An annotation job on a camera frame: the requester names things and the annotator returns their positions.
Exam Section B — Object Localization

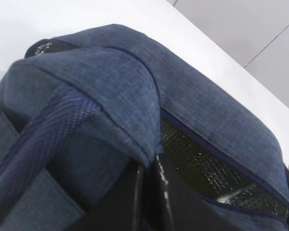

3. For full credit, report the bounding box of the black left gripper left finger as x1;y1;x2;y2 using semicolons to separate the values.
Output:
67;166;144;231

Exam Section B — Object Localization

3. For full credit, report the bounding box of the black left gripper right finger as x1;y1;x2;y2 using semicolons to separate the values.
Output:
154;154;222;231

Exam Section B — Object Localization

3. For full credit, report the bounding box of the navy blue lunch bag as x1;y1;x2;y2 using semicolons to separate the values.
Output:
0;24;289;231

